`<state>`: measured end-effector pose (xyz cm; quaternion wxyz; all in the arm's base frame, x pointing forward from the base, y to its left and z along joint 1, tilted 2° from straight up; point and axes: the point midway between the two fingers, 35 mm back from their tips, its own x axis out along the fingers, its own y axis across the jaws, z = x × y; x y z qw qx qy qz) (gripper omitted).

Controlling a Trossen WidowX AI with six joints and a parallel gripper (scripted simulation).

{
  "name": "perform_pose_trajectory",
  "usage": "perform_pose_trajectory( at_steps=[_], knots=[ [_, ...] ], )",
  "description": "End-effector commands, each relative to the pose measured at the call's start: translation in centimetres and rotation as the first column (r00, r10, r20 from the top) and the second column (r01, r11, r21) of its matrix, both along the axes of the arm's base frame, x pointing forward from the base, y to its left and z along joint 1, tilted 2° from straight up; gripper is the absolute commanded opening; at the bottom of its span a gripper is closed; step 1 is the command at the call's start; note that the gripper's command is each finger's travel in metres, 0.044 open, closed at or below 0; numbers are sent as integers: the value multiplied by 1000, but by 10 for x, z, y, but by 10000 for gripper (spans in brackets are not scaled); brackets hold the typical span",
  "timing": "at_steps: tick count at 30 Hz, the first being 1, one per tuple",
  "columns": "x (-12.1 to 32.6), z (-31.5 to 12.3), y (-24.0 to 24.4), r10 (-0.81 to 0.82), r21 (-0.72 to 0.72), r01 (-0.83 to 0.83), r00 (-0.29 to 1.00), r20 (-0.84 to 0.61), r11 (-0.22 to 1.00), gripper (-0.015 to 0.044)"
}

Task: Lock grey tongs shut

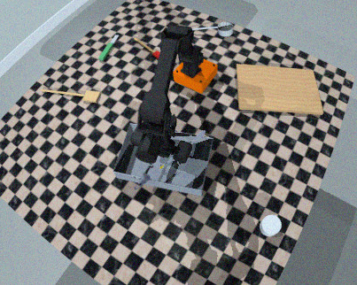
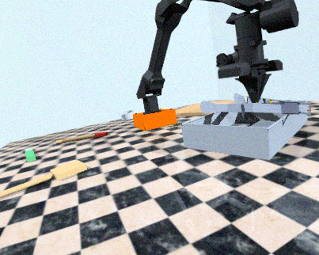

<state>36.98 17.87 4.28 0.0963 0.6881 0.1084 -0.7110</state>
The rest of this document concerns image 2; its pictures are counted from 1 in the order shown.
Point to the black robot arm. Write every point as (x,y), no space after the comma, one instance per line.
(272,15)

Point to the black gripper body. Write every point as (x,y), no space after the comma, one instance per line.
(251,60)

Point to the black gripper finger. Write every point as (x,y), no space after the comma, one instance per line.
(263,83)
(252,85)

